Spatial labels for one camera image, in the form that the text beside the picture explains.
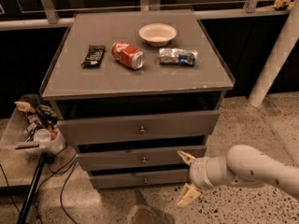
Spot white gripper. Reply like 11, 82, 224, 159
177, 150, 214, 208

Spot grey drawer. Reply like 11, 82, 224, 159
58, 110, 220, 145
90, 168, 190, 189
77, 146, 206, 171

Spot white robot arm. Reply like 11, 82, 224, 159
177, 145, 299, 207

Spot grey bottom drawer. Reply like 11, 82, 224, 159
90, 168, 190, 189

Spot grey drawer cabinet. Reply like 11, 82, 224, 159
40, 12, 235, 177

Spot grey top drawer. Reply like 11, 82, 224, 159
58, 110, 220, 145

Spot crumpled silver chip bag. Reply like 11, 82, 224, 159
159, 48, 198, 67

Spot red soda can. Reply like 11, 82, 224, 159
111, 42, 144, 70

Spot white paper bowl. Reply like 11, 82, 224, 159
139, 23, 177, 48

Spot white cup in bin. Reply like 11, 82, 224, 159
34, 129, 51, 142

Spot black candy bar wrapper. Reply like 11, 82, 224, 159
81, 45, 106, 68

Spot black tripod leg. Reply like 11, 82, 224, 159
17, 153, 48, 224

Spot clear plastic trash bin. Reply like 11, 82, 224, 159
0, 94, 66, 157

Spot white diagonal pole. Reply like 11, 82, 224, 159
248, 0, 299, 107

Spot metal railing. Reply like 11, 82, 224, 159
1, 0, 292, 31

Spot black floor cable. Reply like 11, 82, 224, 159
34, 147, 80, 224

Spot yellow clamp on rail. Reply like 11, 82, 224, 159
274, 0, 292, 10

